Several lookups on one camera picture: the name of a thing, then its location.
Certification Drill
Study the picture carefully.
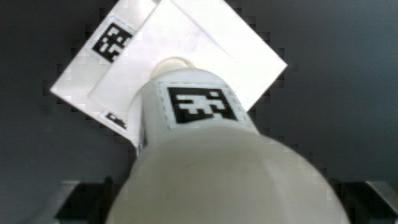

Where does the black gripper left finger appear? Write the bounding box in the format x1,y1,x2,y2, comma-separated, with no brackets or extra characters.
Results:
37,177,113,224

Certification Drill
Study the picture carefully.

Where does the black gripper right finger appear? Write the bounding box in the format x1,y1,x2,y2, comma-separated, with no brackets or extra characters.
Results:
330,179,398,224

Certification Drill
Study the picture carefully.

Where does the white lamp bulb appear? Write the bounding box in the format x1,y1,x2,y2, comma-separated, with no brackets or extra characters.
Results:
106,58,350,224

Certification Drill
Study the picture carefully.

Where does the white lamp base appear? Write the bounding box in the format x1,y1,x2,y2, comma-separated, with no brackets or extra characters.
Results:
51,0,286,143

